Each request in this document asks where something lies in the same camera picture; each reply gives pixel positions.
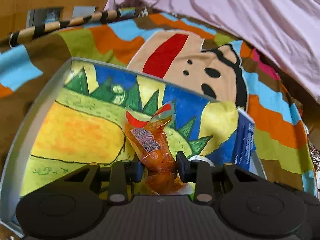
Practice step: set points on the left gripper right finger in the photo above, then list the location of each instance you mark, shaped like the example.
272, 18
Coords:
198, 172

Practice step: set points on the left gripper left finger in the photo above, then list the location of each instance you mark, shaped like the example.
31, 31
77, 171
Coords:
123, 174

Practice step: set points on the orange snack clear pouch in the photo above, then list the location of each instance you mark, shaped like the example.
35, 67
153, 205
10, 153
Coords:
149, 141

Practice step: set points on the blue white snack packet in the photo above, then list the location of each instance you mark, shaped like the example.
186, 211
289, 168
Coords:
244, 141

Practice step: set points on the metal tray with dinosaur drawing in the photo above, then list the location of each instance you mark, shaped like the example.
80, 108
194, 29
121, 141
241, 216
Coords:
67, 128

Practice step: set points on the colourful cartoon monkey blanket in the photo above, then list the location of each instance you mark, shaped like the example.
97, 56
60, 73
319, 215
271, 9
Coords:
179, 50

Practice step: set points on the pink draped sheet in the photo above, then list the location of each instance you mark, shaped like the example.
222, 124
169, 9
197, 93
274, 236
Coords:
286, 31

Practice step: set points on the grey door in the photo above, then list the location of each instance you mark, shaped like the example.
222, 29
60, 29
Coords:
55, 0

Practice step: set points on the wooden bed rail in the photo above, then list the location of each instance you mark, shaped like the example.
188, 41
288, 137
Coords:
14, 12

